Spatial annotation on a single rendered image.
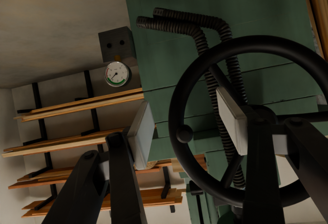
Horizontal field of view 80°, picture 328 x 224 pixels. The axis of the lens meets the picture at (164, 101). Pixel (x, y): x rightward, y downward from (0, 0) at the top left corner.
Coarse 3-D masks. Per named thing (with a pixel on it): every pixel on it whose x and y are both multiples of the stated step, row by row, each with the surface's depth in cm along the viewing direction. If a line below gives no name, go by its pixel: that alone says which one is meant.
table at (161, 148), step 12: (324, 108) 51; (156, 132) 64; (204, 132) 49; (216, 132) 46; (324, 132) 48; (156, 144) 53; (168, 144) 53; (192, 144) 52; (204, 144) 42; (216, 144) 42; (156, 156) 53; (168, 156) 53
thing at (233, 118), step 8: (216, 88) 19; (224, 88) 19; (224, 96) 17; (224, 104) 16; (232, 104) 15; (224, 112) 17; (232, 112) 14; (240, 112) 13; (224, 120) 18; (232, 120) 14; (240, 120) 13; (232, 128) 14; (240, 128) 13; (232, 136) 15; (240, 136) 13; (240, 144) 13; (240, 152) 14
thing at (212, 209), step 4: (208, 196) 85; (208, 200) 85; (212, 200) 85; (208, 204) 86; (212, 204) 85; (208, 208) 86; (212, 208) 85; (208, 212) 86; (212, 212) 85; (216, 212) 85; (212, 216) 85; (216, 216) 85; (212, 220) 85; (216, 220) 85
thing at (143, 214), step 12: (120, 132) 13; (108, 144) 13; (120, 144) 13; (120, 156) 12; (120, 168) 11; (132, 168) 12; (120, 180) 10; (132, 180) 10; (120, 192) 9; (132, 192) 9; (120, 204) 9; (132, 204) 8; (120, 216) 8; (132, 216) 7; (144, 216) 10
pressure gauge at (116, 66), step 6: (120, 60) 50; (108, 66) 48; (114, 66) 48; (120, 66) 48; (126, 66) 47; (108, 72) 48; (114, 72) 48; (120, 72) 48; (126, 72) 47; (108, 78) 48; (114, 78) 48; (120, 78) 48; (126, 78) 47; (114, 84) 48; (120, 84) 47; (126, 84) 50
